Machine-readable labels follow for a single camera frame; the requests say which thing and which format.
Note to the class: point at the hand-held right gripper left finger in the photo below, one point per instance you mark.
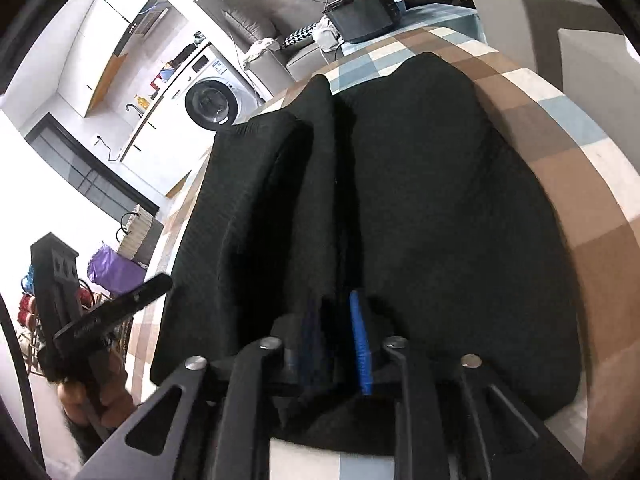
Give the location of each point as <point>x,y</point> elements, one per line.
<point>311,340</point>

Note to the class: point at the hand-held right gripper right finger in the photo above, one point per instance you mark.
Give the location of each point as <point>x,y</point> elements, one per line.
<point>361,345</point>

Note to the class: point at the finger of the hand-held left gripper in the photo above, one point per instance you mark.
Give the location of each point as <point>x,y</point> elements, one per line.
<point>120,307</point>

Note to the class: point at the black knit garment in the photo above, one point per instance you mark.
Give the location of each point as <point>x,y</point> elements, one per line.
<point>440,210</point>

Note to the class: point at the person's left hand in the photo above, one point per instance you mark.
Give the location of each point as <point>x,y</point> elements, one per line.
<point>75,397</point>

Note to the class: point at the purple bag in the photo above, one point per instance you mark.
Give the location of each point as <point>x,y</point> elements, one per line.
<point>115,272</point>

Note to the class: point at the rack with red items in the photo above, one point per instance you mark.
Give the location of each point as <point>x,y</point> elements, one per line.
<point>25,312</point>

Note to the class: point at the dark glass door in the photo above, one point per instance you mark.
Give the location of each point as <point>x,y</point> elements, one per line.
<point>75,160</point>

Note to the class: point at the white cabinet with wooden base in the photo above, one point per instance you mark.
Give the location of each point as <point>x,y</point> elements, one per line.
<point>160,160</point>

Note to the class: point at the yellow bottle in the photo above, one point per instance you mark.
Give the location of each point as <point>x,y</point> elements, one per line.
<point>143,102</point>

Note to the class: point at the white washing machine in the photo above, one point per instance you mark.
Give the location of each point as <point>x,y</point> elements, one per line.
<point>210,105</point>

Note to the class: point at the grey sofa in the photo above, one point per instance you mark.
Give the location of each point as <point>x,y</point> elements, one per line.
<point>305,62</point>

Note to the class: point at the range hood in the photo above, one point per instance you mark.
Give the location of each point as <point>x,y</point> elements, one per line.
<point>147,20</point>

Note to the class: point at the checkered blanket with zigzag border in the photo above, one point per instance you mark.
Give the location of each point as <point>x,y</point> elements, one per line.
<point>575,160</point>

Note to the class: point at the white cloth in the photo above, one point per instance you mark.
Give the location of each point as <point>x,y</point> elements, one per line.
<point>260,50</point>

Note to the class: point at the houndstooth pillow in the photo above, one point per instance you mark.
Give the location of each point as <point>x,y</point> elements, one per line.
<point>300,35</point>

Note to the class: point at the black container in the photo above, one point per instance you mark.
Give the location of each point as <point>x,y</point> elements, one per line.
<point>365,20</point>

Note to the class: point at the grey box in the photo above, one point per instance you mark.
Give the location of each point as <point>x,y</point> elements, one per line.
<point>500,10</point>

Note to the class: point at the white wall cabinet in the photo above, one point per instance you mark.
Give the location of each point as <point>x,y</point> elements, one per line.
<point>110,45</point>

